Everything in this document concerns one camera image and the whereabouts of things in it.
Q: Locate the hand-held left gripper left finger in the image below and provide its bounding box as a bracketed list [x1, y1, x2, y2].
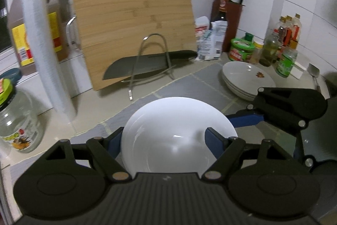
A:
[39, 126, 131, 183]

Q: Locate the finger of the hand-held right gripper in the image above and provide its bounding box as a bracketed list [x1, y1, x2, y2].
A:
[227, 87, 306, 132]

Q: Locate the red label sauce bottle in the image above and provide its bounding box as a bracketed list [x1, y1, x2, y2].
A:
[285, 27, 300, 49]

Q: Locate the dark soy sauce bottle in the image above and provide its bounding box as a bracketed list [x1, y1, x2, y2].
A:
[210, 0, 228, 31]

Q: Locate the teal lid container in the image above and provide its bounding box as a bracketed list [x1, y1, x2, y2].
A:
[0, 68, 22, 83]

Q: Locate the glass jar with green lid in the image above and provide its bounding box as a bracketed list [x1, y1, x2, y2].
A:
[0, 78, 44, 154]

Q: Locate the grey checked dish mat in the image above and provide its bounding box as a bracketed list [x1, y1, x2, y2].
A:
[71, 61, 327, 163]

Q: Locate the bamboo cutting board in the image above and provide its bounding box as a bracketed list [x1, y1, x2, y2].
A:
[71, 0, 198, 91]

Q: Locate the white paper roll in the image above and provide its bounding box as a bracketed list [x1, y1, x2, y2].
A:
[22, 0, 77, 123]

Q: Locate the green-lid sauce jar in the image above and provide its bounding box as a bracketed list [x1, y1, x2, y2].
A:
[228, 38, 255, 62]

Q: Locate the yellow-lid spice jar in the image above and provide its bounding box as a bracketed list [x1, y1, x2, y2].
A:
[249, 40, 264, 65]

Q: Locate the black-handled cleaver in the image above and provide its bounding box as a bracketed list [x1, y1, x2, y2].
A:
[102, 50, 198, 81]

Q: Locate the red and white packet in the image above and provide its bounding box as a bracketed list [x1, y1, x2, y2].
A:
[194, 16, 211, 41]

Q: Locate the white and blue packet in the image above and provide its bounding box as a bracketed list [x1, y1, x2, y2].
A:
[197, 21, 228, 61]

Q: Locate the green label bottle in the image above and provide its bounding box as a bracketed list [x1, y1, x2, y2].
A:
[275, 47, 299, 78]

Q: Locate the plain white bowl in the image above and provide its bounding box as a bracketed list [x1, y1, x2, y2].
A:
[121, 97, 238, 173]

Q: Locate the brown sauce bottle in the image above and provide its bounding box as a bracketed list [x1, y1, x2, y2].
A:
[276, 16, 288, 46]

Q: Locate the cooking oil bottle yellow label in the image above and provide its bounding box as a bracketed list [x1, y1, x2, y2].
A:
[8, 0, 66, 75]

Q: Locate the white box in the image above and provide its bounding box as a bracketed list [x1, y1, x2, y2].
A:
[291, 61, 308, 80]

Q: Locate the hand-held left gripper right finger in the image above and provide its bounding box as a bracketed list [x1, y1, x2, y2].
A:
[202, 127, 293, 183]

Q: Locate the large white fruit-print plate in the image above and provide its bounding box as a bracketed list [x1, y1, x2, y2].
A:
[223, 81, 254, 101]

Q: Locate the metal wire knife rack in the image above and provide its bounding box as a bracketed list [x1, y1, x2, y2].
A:
[128, 33, 175, 101]

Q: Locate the brown knife block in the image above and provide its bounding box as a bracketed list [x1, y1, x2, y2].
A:
[212, 0, 245, 53]

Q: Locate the clear bottle with yellow cap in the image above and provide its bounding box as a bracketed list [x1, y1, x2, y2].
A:
[291, 13, 303, 42]

